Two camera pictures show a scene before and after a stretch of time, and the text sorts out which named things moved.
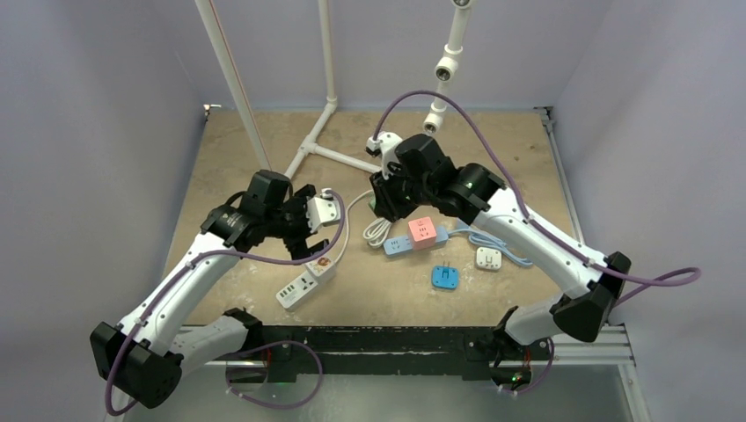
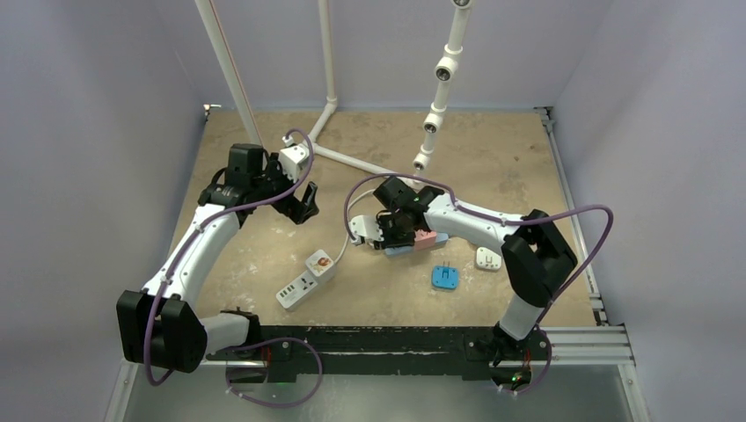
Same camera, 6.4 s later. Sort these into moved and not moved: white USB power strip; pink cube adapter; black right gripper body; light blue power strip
Moved: black right gripper body
Not moved: pink cube adapter; white USB power strip; light blue power strip
